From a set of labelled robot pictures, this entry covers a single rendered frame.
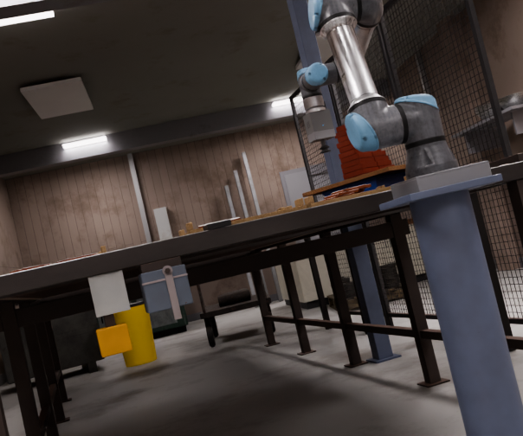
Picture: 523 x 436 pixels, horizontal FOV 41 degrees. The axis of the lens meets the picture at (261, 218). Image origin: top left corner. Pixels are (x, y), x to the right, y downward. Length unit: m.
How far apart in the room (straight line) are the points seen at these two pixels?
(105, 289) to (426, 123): 1.04
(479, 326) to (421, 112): 0.61
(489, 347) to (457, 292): 0.17
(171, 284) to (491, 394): 0.95
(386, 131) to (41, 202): 10.56
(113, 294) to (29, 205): 10.23
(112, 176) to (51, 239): 1.46
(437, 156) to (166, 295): 0.88
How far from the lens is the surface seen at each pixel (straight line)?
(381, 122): 1.99
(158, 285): 2.09
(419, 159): 2.02
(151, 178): 12.15
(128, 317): 7.37
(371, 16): 2.25
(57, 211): 12.21
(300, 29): 4.59
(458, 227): 2.00
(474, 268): 2.01
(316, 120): 2.58
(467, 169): 2.03
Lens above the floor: 0.80
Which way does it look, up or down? 3 degrees up
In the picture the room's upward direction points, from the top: 13 degrees counter-clockwise
